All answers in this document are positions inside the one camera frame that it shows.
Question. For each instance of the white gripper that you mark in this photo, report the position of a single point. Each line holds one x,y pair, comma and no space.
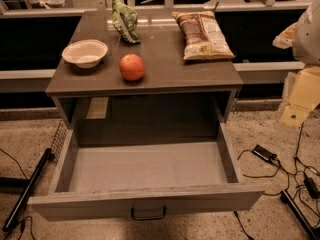
308,39

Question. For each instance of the red apple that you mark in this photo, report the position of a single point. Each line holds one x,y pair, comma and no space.
131,67

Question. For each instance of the open grey top drawer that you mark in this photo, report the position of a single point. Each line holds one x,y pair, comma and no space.
109,166

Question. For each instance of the black power adapter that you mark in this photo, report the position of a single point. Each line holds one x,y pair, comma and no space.
263,153
311,187

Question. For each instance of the brown chip bag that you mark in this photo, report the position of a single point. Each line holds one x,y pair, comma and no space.
203,37

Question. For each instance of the black floor bar right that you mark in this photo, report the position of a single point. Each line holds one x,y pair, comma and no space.
313,233

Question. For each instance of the black floor bar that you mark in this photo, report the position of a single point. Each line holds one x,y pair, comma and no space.
313,233
11,220

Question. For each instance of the green chip bag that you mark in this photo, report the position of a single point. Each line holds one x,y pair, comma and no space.
125,20

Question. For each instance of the grey cabinet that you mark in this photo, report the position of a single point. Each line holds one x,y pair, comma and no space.
161,50

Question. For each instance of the white bowl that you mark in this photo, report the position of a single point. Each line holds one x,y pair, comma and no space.
85,53

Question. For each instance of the black floor bar left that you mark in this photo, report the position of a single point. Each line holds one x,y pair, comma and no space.
11,220

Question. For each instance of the black drawer handle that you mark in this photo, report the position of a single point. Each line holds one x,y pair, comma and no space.
147,215

